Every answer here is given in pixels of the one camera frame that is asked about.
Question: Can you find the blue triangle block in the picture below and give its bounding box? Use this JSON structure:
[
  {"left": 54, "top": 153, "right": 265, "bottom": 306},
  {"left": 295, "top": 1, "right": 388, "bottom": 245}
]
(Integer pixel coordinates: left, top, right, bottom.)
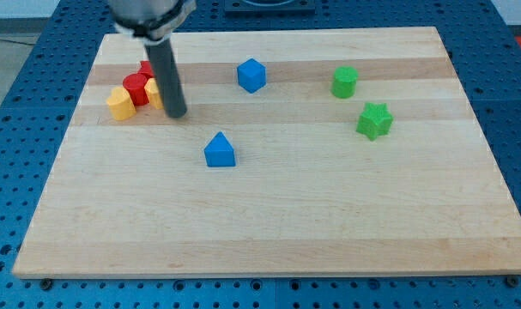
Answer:
[{"left": 203, "top": 131, "right": 236, "bottom": 167}]

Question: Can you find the wooden board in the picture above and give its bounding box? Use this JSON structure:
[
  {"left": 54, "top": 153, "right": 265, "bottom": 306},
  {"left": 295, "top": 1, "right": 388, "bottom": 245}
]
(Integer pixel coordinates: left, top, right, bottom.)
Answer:
[{"left": 13, "top": 27, "right": 521, "bottom": 279}]

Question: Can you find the green star block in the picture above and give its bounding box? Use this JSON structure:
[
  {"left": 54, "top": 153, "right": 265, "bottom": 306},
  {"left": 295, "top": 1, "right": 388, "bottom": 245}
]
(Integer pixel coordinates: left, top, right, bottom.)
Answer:
[{"left": 356, "top": 102, "right": 393, "bottom": 141}]

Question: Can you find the yellow heart block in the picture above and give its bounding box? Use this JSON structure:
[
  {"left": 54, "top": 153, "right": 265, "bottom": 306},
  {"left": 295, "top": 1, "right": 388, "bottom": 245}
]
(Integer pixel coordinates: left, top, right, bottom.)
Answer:
[{"left": 106, "top": 86, "right": 136, "bottom": 121}]

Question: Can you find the yellow hexagon block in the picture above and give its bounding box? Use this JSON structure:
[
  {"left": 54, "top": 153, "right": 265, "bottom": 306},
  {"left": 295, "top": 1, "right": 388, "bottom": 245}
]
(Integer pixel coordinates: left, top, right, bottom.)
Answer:
[{"left": 144, "top": 78, "right": 164, "bottom": 110}]

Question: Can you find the red cylinder block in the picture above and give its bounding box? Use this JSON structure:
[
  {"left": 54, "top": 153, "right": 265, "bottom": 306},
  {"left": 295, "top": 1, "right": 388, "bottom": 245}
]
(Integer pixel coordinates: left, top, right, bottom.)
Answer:
[{"left": 123, "top": 73, "right": 149, "bottom": 106}]

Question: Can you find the green cylinder block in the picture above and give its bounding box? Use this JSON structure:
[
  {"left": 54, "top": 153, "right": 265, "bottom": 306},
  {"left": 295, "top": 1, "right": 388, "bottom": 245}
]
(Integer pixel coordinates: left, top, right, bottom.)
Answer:
[{"left": 330, "top": 66, "right": 359, "bottom": 99}]

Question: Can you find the blue cube block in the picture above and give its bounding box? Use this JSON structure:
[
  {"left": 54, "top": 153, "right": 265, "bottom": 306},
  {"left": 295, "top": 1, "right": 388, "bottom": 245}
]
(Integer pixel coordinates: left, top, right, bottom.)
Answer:
[{"left": 237, "top": 58, "right": 267, "bottom": 94}]

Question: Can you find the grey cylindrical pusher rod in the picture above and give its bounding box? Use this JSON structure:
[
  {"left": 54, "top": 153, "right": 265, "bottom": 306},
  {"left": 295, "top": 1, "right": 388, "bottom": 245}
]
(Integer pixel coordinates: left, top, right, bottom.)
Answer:
[{"left": 145, "top": 39, "right": 187, "bottom": 118}]

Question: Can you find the red star block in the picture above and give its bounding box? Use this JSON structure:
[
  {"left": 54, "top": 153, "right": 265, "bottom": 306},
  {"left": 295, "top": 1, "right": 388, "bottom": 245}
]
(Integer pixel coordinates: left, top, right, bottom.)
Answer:
[{"left": 137, "top": 60, "right": 155, "bottom": 79}]

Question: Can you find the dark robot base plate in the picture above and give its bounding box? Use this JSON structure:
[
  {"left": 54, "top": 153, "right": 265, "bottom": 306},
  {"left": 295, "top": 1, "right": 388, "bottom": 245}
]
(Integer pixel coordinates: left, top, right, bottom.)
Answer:
[{"left": 222, "top": 0, "right": 316, "bottom": 15}]

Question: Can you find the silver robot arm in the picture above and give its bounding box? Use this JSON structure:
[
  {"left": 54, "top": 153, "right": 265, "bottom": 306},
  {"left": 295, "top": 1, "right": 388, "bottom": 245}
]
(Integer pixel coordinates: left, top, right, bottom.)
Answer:
[{"left": 108, "top": 0, "right": 197, "bottom": 118}]

